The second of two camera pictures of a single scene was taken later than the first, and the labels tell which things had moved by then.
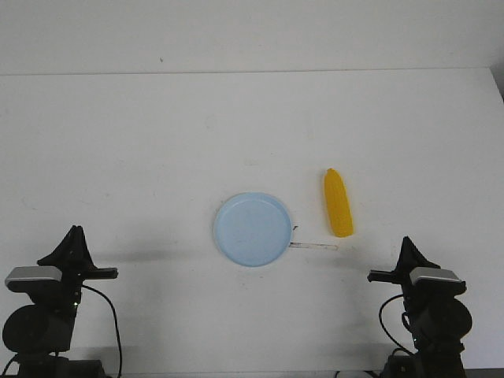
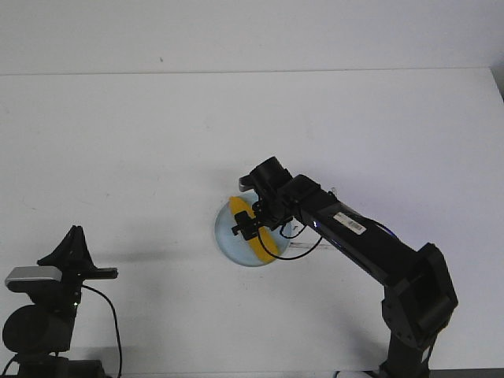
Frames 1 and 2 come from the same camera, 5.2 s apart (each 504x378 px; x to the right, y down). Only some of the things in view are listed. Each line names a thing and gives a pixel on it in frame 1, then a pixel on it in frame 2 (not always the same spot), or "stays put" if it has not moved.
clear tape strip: x=310 y=245 stays put
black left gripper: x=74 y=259 stays put
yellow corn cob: x=337 y=203 → x=238 y=205
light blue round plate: x=253 y=229 stays put
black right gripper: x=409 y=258 → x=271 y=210
